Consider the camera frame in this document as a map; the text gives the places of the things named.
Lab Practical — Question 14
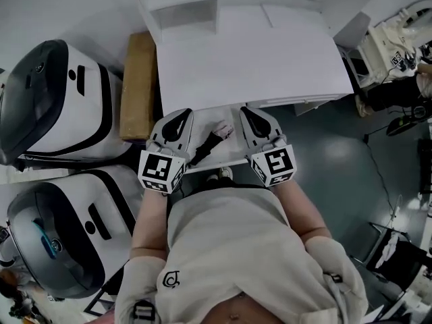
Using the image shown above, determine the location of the person's right forearm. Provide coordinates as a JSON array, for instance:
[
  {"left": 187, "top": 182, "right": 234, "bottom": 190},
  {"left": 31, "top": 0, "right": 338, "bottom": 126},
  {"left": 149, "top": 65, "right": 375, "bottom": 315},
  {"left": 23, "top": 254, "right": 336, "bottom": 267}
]
[{"left": 269, "top": 180, "right": 333, "bottom": 244}]

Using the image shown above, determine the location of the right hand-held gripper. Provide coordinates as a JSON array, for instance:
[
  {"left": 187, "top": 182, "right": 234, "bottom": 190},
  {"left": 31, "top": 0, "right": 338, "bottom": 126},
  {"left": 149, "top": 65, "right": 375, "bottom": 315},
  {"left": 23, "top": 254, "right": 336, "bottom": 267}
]
[{"left": 238, "top": 105, "right": 298, "bottom": 188}]

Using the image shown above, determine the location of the white equipment rack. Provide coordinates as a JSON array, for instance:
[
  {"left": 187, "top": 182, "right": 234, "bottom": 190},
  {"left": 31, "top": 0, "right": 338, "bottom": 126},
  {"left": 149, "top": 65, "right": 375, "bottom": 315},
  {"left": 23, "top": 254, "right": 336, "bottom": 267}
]
[{"left": 356, "top": 21, "right": 423, "bottom": 89}]

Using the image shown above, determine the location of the white desk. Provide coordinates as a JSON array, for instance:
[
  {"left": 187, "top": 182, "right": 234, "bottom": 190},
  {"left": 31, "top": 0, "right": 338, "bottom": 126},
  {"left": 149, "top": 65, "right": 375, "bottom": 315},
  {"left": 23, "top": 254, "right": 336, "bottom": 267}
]
[{"left": 154, "top": 3, "right": 355, "bottom": 116}]

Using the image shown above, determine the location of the black floor cable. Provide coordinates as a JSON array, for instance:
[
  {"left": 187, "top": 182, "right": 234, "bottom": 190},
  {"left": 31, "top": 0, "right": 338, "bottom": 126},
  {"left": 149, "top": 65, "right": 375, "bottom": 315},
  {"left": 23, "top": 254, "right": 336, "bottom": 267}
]
[{"left": 362, "top": 126, "right": 406, "bottom": 236}]

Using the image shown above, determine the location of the person's beige shirt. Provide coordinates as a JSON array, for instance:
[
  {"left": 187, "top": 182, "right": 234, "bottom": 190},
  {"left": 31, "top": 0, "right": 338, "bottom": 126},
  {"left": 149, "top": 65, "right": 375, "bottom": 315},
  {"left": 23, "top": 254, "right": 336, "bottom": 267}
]
[{"left": 114, "top": 186, "right": 369, "bottom": 324}]

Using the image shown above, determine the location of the person's white shoe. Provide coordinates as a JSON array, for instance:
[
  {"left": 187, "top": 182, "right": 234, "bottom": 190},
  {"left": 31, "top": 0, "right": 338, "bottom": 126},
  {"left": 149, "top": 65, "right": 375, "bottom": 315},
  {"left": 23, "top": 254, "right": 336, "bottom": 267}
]
[{"left": 206, "top": 166, "right": 234, "bottom": 184}]

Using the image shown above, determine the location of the brown cardboard box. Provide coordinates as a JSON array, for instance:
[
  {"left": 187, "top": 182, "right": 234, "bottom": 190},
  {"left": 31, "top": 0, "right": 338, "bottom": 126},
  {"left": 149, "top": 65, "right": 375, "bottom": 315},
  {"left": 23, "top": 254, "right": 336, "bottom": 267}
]
[{"left": 119, "top": 32, "right": 158, "bottom": 142}]

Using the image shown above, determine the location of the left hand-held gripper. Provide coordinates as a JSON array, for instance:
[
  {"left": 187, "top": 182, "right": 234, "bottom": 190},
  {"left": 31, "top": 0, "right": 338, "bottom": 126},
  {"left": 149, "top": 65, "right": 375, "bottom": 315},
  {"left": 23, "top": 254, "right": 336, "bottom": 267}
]
[{"left": 137, "top": 107, "right": 196, "bottom": 195}]

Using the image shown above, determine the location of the black chair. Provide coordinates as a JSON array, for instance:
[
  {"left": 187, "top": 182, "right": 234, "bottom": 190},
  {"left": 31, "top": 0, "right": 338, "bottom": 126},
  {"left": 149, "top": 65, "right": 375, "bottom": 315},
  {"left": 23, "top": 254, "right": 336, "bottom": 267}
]
[{"left": 350, "top": 220, "right": 432, "bottom": 297}]

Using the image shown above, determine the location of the person's left forearm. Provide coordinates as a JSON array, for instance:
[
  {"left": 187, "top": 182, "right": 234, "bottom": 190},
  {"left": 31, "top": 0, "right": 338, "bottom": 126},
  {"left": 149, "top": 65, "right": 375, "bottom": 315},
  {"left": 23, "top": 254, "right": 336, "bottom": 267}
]
[{"left": 130, "top": 186, "right": 170, "bottom": 260}]

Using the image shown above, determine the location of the white shelf unit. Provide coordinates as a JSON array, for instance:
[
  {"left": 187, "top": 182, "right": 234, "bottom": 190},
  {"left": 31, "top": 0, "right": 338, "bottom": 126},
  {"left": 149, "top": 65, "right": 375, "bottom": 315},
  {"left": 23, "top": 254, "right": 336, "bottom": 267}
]
[{"left": 130, "top": 0, "right": 224, "bottom": 44}]

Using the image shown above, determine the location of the white robot with grey visor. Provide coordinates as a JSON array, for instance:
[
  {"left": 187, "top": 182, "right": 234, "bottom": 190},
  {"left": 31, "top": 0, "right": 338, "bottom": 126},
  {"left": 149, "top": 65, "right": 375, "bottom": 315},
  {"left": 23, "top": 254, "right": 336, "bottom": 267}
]
[{"left": 5, "top": 164, "right": 146, "bottom": 300}]

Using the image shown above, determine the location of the white robot with black visor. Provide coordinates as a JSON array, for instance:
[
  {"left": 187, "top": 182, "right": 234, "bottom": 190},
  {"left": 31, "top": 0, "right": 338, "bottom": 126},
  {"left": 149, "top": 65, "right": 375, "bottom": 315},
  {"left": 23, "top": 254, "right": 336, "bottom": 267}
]
[{"left": 0, "top": 38, "right": 133, "bottom": 168}]

